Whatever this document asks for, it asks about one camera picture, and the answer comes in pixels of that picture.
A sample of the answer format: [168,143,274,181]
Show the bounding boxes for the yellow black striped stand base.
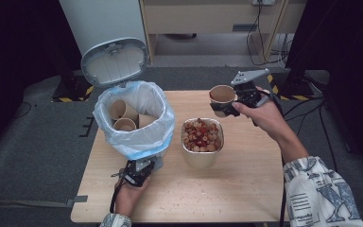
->
[51,75,98,103]
[267,72,316,102]

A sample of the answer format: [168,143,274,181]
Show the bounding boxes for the black curtain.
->
[0,0,88,159]
[285,0,363,173]

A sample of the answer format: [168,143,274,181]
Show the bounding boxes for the beige bowl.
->
[181,117,225,169]

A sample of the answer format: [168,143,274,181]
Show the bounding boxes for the person's right hand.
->
[232,87,289,143]

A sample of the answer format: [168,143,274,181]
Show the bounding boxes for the grey tape strip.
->
[65,195,89,208]

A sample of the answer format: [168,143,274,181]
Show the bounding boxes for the light wooden desk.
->
[138,0,306,65]

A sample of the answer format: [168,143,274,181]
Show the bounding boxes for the white grey pedal trash can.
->
[80,37,177,173]

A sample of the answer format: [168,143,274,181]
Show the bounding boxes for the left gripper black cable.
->
[109,181,123,214]

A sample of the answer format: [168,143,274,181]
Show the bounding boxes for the clear plastic trash bag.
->
[93,80,177,161]

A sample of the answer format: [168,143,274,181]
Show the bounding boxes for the brown paper cup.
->
[208,84,238,118]
[112,117,138,132]
[137,113,159,129]
[109,98,139,123]

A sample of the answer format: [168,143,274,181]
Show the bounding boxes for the black floor cables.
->
[279,96,352,178]

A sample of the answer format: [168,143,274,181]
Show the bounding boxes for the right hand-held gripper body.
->
[231,68,270,107]

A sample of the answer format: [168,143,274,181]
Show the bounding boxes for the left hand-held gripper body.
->
[111,159,156,188]

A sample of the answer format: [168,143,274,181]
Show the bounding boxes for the person's left hand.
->
[114,175,152,218]

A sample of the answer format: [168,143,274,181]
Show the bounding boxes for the food scraps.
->
[182,119,223,153]

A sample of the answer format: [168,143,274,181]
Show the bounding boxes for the thin black floor cable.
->
[12,101,38,120]

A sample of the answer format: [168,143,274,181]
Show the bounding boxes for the hanging black cables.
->
[245,0,294,67]

